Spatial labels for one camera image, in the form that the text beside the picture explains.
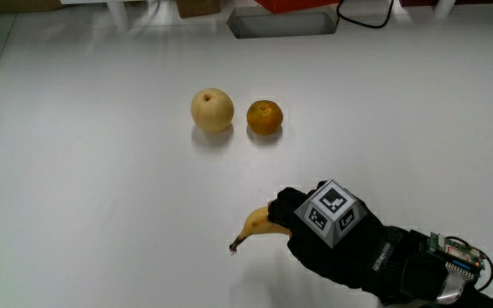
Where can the white table leg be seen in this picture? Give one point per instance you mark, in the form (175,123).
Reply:
(119,15)
(443,7)

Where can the pale yellow pear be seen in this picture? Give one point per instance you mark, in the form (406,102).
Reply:
(212,110)

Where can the brown cardboard box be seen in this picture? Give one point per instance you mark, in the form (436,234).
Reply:
(198,7)

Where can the person's right hand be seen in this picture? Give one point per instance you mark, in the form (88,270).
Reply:
(345,261)

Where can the red box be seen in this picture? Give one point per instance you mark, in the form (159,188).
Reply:
(293,4)

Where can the yellow banana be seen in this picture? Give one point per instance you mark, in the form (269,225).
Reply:
(257,224)

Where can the orange mandarin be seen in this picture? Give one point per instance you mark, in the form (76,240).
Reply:
(264,117)

